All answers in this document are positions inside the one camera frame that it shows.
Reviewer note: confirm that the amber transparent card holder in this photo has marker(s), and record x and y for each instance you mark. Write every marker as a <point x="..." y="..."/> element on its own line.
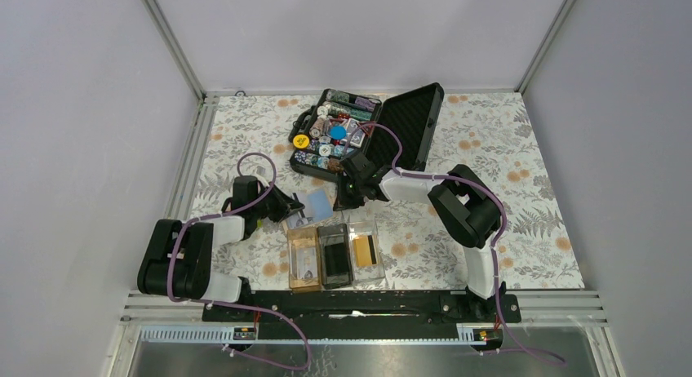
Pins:
<point x="302" y="238"/>

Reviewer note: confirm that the floral patterned table mat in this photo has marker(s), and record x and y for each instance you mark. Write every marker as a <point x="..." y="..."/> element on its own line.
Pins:
<point x="490" y="132"/>

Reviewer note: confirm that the blue round poker chip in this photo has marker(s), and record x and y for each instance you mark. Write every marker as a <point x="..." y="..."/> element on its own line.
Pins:
<point x="338" y="132"/>

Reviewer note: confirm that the smoky black card holder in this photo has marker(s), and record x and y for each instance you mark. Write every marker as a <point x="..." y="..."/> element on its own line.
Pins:
<point x="333" y="234"/>

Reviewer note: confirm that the blue playing card deck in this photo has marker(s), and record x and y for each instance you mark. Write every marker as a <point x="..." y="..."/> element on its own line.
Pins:
<point x="355" y="136"/>

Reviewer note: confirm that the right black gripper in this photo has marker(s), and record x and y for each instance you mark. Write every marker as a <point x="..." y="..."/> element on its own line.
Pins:
<point x="343" y="201"/>

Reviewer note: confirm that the yellow round poker chip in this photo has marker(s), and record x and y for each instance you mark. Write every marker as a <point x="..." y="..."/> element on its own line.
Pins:
<point x="301" y="141"/>

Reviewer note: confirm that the clear transparent card holder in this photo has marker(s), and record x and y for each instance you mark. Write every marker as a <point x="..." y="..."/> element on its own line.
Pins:
<point x="365" y="275"/>

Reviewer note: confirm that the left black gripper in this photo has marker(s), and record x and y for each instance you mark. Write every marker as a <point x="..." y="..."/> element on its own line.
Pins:
<point x="285" y="206"/>

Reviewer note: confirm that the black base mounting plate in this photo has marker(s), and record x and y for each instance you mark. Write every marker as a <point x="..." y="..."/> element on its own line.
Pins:
<point x="365" y="315"/>

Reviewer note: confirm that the black VIP cards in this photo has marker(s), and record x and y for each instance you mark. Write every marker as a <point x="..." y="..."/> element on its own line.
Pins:
<point x="336" y="259"/>

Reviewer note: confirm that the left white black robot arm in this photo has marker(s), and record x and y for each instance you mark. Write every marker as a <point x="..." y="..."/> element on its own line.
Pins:
<point x="177" y="261"/>

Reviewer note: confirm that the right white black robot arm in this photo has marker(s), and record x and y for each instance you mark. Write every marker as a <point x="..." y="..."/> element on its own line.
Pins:
<point x="471" y="214"/>

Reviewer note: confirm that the gold magnetic stripe cards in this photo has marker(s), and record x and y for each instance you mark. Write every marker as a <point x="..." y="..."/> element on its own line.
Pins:
<point x="364" y="251"/>

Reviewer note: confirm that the silver magnetic stripe cards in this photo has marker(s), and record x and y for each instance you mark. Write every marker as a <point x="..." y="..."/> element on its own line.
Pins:
<point x="306" y="263"/>

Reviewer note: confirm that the black poker chip case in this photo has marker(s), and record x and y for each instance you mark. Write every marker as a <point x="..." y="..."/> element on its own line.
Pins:
<point x="403" y="124"/>

